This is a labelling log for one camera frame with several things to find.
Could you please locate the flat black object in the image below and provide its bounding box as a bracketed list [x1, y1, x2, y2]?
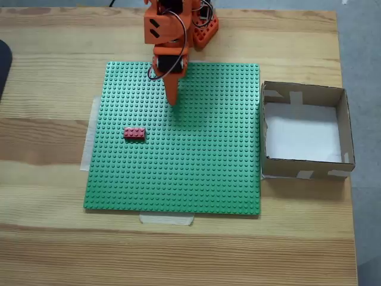
[0, 39, 14, 104]

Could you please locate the brown cardboard box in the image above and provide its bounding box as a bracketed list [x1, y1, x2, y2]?
[260, 80, 357, 181]

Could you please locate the white paper sheet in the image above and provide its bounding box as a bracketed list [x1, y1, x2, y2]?
[263, 102, 343, 164]

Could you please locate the red lego block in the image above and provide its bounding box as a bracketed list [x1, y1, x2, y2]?
[123, 127, 147, 143]

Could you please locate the green lego baseplate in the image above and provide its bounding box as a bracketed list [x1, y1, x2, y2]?
[83, 61, 262, 219]

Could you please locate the thin servo wire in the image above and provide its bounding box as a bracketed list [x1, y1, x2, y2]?
[147, 8, 189, 80]

